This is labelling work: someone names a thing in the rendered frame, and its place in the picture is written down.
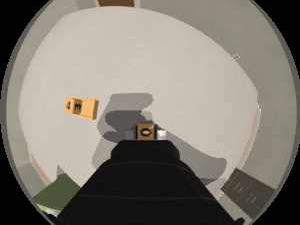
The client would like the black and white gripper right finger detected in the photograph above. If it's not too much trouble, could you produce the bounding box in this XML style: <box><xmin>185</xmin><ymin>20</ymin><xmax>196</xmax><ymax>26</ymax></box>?
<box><xmin>154</xmin><ymin>124</ymin><xmax>166</xmax><ymax>140</ymax></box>

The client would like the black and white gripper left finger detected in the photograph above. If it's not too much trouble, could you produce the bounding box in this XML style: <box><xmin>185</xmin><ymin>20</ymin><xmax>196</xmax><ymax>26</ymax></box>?
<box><xmin>125</xmin><ymin>124</ymin><xmax>138</xmax><ymax>140</ymax></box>

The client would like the small wooden tray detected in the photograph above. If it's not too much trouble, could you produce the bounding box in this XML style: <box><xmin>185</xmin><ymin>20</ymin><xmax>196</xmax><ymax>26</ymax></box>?
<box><xmin>69</xmin><ymin>97</ymin><xmax>99</xmax><ymax>120</ymax></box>

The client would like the wooden number cube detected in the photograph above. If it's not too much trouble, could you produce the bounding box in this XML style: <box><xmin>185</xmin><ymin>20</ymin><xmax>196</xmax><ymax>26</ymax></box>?
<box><xmin>64</xmin><ymin>98</ymin><xmax>82</xmax><ymax>114</ymax></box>
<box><xmin>137</xmin><ymin>122</ymin><xmax>155</xmax><ymax>140</ymax></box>

